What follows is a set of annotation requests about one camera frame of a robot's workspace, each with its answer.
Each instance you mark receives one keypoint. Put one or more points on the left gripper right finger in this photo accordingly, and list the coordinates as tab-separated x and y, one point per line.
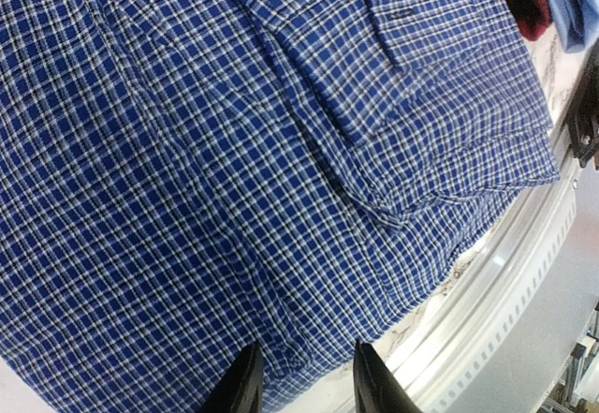
376	390

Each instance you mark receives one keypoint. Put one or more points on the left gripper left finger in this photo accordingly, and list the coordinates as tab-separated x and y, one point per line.
240	389

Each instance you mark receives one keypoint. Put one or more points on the dark blue checked shirt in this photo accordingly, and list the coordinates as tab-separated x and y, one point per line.
181	178

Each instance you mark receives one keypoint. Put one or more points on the aluminium front frame rail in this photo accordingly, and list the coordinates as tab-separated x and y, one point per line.
499	338

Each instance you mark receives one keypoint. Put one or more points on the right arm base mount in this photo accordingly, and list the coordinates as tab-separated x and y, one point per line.
582	115

